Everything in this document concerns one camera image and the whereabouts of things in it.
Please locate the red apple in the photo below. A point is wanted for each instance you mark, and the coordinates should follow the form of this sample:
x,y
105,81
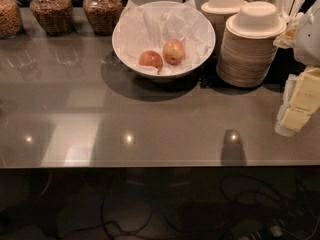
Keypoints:
x,y
151,58
173,52

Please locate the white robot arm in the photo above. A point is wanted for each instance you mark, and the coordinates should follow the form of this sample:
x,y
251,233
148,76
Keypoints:
x,y
306,39

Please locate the white ceramic bowl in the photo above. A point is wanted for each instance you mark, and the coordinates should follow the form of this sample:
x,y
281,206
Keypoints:
x,y
131,69

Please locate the white paper bowl liner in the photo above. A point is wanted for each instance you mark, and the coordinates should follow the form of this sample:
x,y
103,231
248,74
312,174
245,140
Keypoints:
x,y
153,27

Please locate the front stack of paper bowls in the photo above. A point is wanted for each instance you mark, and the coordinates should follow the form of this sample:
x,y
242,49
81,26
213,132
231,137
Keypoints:
x,y
247,49

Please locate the stack of paper bowls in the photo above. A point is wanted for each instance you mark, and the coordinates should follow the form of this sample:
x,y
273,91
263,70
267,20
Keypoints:
x,y
247,49
217,12

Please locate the rear stack of paper bowls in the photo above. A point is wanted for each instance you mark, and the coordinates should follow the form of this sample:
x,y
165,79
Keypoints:
x,y
217,12

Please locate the right glass cereal jar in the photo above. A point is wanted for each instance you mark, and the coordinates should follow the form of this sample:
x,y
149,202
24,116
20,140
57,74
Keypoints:
x,y
103,15

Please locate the glass cereal jar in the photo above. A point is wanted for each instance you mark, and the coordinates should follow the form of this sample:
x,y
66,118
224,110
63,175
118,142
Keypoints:
x,y
103,15
11,22
56,17

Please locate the middle glass cereal jar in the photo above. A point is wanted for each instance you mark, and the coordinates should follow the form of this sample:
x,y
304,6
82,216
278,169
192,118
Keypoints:
x,y
56,17

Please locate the left glass cereal jar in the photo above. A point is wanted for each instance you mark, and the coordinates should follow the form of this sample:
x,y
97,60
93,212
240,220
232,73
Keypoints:
x,y
11,22

